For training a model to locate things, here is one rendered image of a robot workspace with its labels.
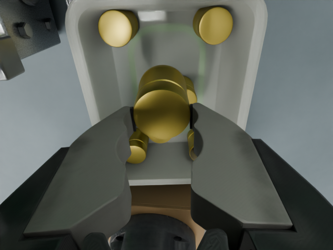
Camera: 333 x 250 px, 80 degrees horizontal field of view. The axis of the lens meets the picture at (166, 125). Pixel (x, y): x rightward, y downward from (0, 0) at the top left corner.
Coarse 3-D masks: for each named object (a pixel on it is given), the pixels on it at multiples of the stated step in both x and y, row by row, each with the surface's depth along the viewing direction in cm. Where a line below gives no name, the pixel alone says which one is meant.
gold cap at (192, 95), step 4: (184, 76) 26; (188, 80) 26; (188, 84) 24; (192, 84) 26; (188, 88) 23; (192, 88) 24; (188, 92) 23; (192, 92) 23; (188, 96) 23; (192, 96) 23; (196, 96) 24; (192, 100) 24; (196, 100) 24
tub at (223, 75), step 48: (96, 0) 16; (144, 0) 16; (192, 0) 16; (240, 0) 16; (96, 48) 21; (144, 48) 25; (192, 48) 25; (240, 48) 20; (96, 96) 21; (240, 96) 21
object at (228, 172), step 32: (192, 128) 12; (224, 128) 9; (224, 160) 7; (256, 160) 7; (192, 192) 6; (224, 192) 6; (256, 192) 6; (224, 224) 6; (256, 224) 5; (288, 224) 5
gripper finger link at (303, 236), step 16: (256, 144) 8; (272, 160) 7; (272, 176) 7; (288, 176) 7; (288, 192) 6; (304, 192) 6; (288, 208) 6; (304, 208) 6; (320, 208) 6; (304, 224) 5; (320, 224) 5; (240, 240) 6; (256, 240) 5; (272, 240) 5; (288, 240) 5; (304, 240) 5; (320, 240) 5
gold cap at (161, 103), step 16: (144, 80) 13; (160, 80) 12; (176, 80) 12; (144, 96) 11; (160, 96) 11; (176, 96) 11; (144, 112) 11; (160, 112) 11; (176, 112) 11; (144, 128) 12; (160, 128) 12; (176, 128) 12
